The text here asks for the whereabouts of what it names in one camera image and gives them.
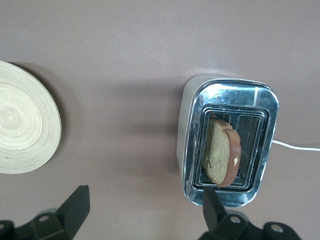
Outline white toaster power cable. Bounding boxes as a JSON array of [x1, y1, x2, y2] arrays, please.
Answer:
[[271, 139, 320, 152]]

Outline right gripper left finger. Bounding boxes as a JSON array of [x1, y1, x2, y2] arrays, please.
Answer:
[[0, 184, 91, 240]]

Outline silver two-slot toaster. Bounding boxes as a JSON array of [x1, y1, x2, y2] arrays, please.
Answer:
[[176, 73, 280, 208]]

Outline brown bread slice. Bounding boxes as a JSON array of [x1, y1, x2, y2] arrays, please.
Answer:
[[201, 116, 243, 188]]

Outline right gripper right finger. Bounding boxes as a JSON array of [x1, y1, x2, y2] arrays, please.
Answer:
[[199, 186, 300, 240]]

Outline round wooden plate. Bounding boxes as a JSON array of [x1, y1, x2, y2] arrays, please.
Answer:
[[0, 60, 63, 175]]

